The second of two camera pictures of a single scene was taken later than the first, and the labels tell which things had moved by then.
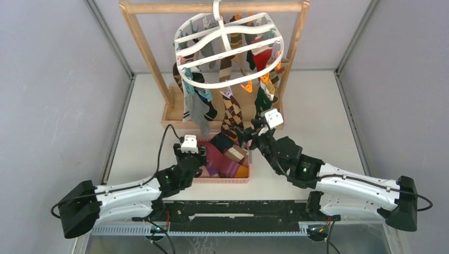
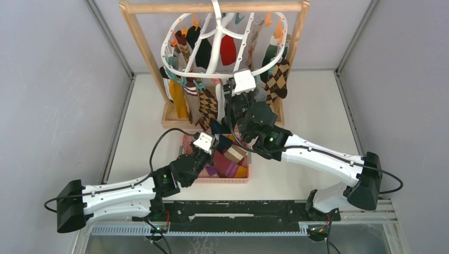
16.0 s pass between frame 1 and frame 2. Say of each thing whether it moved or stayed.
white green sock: moved
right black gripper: moved
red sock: moved
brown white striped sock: stayed
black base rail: stayed
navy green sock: stayed
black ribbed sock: moved
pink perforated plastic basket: stayed
